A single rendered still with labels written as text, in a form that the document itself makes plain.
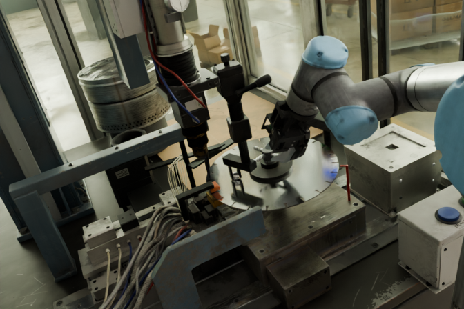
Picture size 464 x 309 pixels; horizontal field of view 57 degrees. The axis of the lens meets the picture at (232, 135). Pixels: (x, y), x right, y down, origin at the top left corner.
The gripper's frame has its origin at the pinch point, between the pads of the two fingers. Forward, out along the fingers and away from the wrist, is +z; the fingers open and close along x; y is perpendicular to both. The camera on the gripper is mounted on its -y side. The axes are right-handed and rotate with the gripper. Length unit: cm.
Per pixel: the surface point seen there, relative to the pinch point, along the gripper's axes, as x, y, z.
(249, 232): 17.0, 16.1, -2.4
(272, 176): 3.0, 3.9, 2.4
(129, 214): -5.4, 36.1, 23.5
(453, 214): 27.2, -23.2, -11.7
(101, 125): -55, 37, 47
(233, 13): -103, -30, 39
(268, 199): 9.6, 7.9, 0.6
